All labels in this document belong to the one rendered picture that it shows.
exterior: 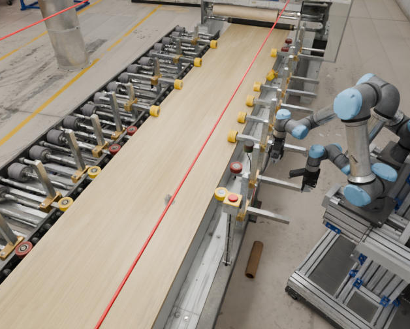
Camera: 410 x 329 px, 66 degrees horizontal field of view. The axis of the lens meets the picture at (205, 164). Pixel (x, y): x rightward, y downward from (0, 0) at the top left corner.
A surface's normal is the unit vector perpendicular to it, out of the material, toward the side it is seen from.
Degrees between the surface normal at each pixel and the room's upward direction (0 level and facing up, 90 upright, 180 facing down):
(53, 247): 0
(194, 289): 0
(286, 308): 0
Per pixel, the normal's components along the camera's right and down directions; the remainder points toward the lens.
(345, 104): -0.85, 0.25
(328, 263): 0.00, -0.74
